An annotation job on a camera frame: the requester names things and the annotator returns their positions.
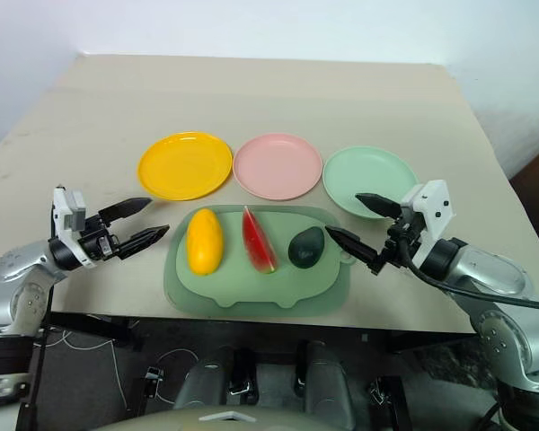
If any red watermelon slice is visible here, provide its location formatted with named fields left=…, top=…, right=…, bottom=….
left=242, top=205, right=279, bottom=275

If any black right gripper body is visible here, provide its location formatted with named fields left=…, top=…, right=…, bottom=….
left=368, top=203, right=426, bottom=276

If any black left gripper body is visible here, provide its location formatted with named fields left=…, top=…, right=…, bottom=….
left=77, top=210, right=121, bottom=263

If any grey robot torso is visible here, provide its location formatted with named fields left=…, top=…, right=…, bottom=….
left=92, top=405, right=435, bottom=431

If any green plastic plate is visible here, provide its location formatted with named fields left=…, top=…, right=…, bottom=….
left=322, top=145, right=421, bottom=221

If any brown wooden cabinet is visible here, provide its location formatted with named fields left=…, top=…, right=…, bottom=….
left=508, top=137, right=539, bottom=271

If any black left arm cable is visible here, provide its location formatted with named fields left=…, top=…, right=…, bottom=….
left=17, top=197, right=60, bottom=431

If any dark green avocado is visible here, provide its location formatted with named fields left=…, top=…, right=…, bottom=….
left=287, top=225, right=326, bottom=269

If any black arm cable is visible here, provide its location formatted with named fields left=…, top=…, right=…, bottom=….
left=394, top=224, right=539, bottom=312
left=17, top=197, right=60, bottom=431

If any thin white floor cable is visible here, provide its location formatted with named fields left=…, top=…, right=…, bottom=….
left=40, top=329, right=199, bottom=408

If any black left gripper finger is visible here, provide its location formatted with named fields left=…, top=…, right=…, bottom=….
left=97, top=197, right=155, bottom=224
left=116, top=224, right=172, bottom=262

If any pink plastic plate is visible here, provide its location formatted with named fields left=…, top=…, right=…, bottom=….
left=233, top=132, right=323, bottom=201

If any dark grey rounded robot leg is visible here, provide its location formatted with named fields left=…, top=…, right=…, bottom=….
left=173, top=344, right=258, bottom=410
left=295, top=339, right=357, bottom=422

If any yellow plastic plate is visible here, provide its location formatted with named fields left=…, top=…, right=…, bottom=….
left=137, top=130, right=234, bottom=202

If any black metal table frame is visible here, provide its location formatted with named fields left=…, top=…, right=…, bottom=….
left=38, top=312, right=477, bottom=358

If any yellow mango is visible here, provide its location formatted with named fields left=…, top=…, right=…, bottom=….
left=186, top=207, right=225, bottom=277

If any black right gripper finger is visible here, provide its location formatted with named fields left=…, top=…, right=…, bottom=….
left=355, top=192, right=402, bottom=222
left=323, top=225, right=381, bottom=267

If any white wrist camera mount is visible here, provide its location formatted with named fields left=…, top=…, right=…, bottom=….
left=399, top=179, right=457, bottom=267
left=51, top=184, right=95, bottom=270

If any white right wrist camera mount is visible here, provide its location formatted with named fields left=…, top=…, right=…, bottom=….
left=399, top=179, right=457, bottom=267

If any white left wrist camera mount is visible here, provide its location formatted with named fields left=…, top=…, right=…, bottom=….
left=51, top=184, right=95, bottom=270

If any light green cutting board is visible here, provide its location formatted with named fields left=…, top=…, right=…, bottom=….
left=175, top=209, right=358, bottom=311

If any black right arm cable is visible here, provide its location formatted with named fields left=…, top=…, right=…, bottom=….
left=394, top=224, right=539, bottom=312

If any dark green translucent mat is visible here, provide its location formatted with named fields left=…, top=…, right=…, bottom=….
left=162, top=203, right=354, bottom=316

